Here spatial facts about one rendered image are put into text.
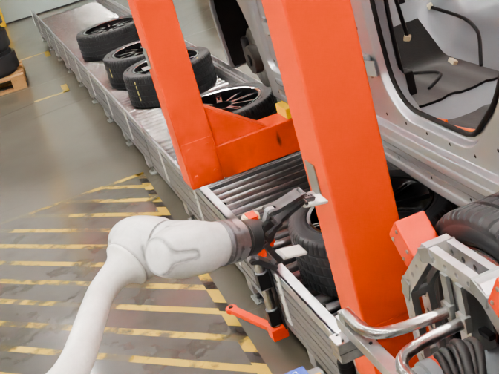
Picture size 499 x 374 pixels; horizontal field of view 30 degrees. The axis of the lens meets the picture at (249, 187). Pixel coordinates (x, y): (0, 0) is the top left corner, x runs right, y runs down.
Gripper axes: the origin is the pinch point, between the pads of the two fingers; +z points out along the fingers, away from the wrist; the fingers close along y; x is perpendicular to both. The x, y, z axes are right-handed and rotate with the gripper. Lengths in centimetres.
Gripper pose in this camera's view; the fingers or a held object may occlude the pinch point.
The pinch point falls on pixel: (309, 225)
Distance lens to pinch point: 201.4
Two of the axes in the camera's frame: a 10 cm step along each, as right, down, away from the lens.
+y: 3.0, -8.3, -4.7
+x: -6.1, -5.5, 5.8
